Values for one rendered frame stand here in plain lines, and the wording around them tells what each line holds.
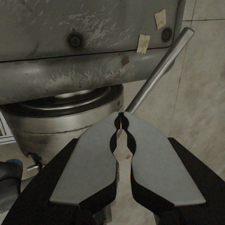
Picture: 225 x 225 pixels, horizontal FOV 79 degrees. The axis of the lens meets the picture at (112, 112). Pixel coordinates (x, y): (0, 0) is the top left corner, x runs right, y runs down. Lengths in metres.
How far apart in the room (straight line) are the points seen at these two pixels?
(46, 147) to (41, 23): 0.22
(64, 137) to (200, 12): 2.23
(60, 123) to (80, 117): 0.04
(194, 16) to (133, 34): 2.04
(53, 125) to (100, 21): 0.19
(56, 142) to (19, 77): 0.14
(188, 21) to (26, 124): 2.11
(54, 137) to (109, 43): 0.20
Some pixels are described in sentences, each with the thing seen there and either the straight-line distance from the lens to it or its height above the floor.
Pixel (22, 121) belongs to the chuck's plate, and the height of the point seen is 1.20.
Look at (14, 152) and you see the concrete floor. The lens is 1.94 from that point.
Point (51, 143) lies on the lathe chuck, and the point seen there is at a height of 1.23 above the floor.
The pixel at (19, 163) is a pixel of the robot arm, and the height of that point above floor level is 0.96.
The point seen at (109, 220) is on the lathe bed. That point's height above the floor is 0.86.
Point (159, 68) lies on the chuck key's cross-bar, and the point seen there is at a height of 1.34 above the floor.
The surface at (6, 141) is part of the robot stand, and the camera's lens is 1.56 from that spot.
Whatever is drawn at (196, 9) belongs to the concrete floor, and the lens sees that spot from 2.28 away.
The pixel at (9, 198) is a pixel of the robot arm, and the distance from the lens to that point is 0.60.
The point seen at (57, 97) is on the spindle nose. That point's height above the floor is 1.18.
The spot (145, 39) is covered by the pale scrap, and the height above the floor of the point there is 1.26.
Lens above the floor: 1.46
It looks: 53 degrees down
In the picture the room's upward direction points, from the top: 139 degrees clockwise
